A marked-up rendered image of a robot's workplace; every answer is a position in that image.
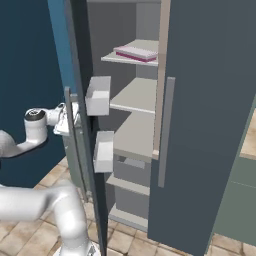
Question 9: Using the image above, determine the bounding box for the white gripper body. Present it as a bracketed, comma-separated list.
[53, 101, 81, 138]

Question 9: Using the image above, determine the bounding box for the white door bin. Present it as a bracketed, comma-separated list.
[84, 75, 112, 117]
[92, 130, 115, 174]

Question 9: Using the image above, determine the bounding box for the grey freezer shelf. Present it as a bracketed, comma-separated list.
[100, 38, 160, 67]
[112, 111, 156, 164]
[109, 76, 158, 115]

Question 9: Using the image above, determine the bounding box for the dark grey freezer door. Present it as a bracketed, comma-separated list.
[63, 0, 109, 256]

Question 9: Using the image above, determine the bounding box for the grey freezer drawer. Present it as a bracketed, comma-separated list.
[105, 154, 152, 197]
[107, 185, 151, 233]

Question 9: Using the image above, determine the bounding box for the pink and white ice tray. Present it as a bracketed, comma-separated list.
[112, 45, 159, 64]

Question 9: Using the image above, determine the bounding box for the dark grey fridge door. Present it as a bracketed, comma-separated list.
[147, 0, 256, 256]

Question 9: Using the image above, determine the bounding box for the grey fridge housing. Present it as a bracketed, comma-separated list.
[85, 0, 172, 233]

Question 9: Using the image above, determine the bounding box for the grey-green kitchen cabinet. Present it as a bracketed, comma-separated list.
[212, 105, 256, 248]

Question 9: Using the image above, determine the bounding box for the grey freezer door handle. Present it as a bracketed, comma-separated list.
[63, 86, 90, 203]

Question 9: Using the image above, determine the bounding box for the grey fridge door handle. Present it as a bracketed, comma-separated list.
[157, 76, 176, 189]

